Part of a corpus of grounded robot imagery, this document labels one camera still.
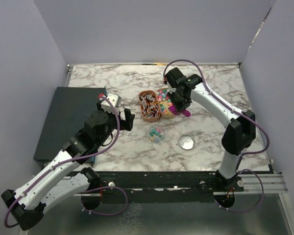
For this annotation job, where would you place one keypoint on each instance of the pink tray of lollipops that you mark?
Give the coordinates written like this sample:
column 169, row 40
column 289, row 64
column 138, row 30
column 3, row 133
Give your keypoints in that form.
column 150, row 107

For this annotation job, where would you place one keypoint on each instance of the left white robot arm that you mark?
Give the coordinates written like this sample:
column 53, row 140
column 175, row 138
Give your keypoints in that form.
column 29, row 203

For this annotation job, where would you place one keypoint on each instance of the dark blue box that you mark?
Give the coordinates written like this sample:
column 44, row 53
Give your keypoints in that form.
column 69, row 108

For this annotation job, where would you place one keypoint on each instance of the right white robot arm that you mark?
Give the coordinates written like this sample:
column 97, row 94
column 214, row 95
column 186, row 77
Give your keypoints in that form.
column 240, row 130

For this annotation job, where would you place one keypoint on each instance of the clear glass jar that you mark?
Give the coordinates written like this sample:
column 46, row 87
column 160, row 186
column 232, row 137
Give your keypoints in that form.
column 156, row 133

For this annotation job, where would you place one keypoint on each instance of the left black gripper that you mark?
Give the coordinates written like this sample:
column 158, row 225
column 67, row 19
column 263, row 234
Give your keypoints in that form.
column 128, row 123

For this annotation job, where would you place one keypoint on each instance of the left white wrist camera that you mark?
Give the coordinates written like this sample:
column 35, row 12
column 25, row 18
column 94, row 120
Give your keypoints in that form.
column 114, row 99

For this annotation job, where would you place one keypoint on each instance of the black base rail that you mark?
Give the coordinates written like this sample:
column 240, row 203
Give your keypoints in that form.
column 171, row 186

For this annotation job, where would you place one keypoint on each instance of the aluminium extrusion rail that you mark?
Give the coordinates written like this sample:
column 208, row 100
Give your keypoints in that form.
column 272, row 183

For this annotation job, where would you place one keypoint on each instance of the silver jar lid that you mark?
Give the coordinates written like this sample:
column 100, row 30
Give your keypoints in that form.
column 186, row 142

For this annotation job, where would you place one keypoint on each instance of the purple plastic scoop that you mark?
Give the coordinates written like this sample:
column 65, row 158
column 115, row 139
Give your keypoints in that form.
column 174, row 111

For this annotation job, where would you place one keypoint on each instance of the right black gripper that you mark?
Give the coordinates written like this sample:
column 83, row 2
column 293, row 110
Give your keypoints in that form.
column 181, row 106

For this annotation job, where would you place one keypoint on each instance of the tan tray of star candies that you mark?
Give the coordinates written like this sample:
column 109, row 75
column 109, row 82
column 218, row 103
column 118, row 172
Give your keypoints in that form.
column 165, row 103

